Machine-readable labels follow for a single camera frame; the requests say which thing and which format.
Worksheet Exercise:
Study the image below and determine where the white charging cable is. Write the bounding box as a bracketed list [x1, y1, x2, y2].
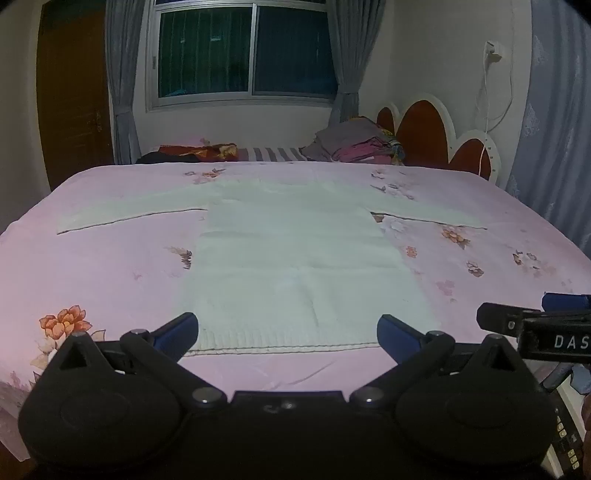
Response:
[478, 46, 515, 178]

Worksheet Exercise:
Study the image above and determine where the pile of folded clothes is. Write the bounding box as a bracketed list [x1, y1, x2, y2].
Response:
[300, 116, 407, 166]

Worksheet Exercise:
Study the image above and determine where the red and white scalloped headboard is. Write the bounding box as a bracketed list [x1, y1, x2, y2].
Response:
[376, 93, 502, 185]

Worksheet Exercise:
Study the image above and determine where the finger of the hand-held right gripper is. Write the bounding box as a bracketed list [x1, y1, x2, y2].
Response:
[542, 292, 591, 313]
[476, 302, 525, 335]

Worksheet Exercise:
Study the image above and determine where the white knit sweater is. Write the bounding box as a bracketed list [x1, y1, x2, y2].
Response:
[55, 178, 489, 355]

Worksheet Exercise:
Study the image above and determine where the sliding glass window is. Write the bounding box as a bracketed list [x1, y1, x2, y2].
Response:
[147, 0, 340, 112]

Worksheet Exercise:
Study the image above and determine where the white button panel device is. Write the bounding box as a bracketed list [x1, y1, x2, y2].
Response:
[545, 383, 588, 477]

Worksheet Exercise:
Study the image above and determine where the pale blue patterned curtain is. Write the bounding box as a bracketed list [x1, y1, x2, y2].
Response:
[505, 0, 591, 259]

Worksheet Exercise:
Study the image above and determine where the red patterned cloth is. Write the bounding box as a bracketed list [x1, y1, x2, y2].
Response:
[158, 143, 239, 161]

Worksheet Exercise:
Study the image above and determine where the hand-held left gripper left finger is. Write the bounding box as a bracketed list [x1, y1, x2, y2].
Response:
[46, 312, 228, 409]

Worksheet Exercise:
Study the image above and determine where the pink floral bed sheet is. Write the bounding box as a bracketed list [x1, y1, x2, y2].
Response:
[0, 161, 591, 462]

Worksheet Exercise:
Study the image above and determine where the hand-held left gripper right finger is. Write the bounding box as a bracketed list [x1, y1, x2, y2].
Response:
[349, 314, 536, 409]

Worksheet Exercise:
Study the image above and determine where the grey curtain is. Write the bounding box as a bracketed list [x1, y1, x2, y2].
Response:
[105, 0, 160, 164]
[325, 0, 386, 127]

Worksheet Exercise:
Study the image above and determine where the brown wooden door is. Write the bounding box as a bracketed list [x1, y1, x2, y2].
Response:
[36, 0, 114, 190]

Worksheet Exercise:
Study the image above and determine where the grey striped pillow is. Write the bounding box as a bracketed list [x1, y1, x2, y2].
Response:
[238, 146, 308, 162]

